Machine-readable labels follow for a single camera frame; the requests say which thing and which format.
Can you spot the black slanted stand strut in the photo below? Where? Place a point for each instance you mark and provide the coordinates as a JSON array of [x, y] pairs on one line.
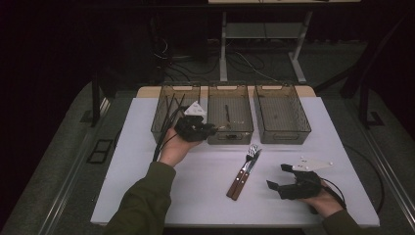
[[350, 86]]

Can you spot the black metal stand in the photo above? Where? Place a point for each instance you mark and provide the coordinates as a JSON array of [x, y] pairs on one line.
[[363, 107]]

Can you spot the dark brown chopstick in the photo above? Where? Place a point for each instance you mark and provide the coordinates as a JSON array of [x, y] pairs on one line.
[[170, 106], [167, 103]]

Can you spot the grey metal desk frame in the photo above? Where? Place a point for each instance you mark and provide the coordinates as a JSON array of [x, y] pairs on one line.
[[223, 49]]

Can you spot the steel spoon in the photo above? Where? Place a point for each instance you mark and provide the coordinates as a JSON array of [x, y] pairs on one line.
[[227, 112]]

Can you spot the black metal post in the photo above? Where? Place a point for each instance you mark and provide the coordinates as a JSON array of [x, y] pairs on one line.
[[95, 104]]

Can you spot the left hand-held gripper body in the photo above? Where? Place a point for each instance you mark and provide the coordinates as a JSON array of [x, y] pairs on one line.
[[191, 129]]

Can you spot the person's left hand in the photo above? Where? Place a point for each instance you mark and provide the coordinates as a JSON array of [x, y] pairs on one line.
[[174, 148]]

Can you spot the aluminium floor rail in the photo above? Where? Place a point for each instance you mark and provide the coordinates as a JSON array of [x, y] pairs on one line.
[[394, 179], [67, 179]]

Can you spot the person's right hand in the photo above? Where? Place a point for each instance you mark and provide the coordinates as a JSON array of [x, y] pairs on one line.
[[321, 206]]

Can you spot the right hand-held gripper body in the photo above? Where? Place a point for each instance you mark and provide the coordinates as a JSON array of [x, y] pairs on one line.
[[301, 189]]

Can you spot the translucent brown plastic bin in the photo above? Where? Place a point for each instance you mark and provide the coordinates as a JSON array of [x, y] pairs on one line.
[[241, 107], [280, 114], [157, 117]]

